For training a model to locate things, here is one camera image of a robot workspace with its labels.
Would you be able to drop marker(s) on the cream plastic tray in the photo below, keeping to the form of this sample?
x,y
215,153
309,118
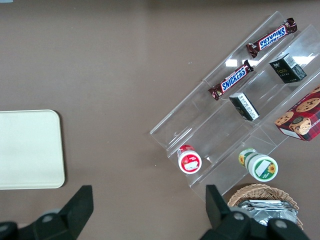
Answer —
x,y
30,150

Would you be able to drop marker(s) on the clear acrylic tiered stand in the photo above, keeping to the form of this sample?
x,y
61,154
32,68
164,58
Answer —
x,y
215,125

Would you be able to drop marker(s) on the small black carton box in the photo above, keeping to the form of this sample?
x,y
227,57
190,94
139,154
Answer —
x,y
287,68
245,106

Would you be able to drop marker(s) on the green lid sunflower jar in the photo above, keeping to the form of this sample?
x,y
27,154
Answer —
x,y
262,167

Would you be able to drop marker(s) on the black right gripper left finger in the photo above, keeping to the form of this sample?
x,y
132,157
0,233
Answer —
x,y
72,212

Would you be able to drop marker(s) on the red lid white jar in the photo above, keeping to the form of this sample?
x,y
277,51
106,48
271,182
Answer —
x,y
190,161

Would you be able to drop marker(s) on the Snickers chocolate bar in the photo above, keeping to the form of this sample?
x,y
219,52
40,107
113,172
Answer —
x,y
272,37
232,80

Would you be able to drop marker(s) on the foil wrapped package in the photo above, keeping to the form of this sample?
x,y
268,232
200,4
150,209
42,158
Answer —
x,y
275,217
265,207

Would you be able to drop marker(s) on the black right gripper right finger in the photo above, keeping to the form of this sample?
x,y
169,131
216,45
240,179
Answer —
x,y
220,217

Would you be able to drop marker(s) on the red chocolate chip cookie box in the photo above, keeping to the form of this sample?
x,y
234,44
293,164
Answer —
x,y
302,117

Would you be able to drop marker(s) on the light wicker basket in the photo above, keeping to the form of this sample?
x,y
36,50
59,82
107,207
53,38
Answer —
x,y
260,192

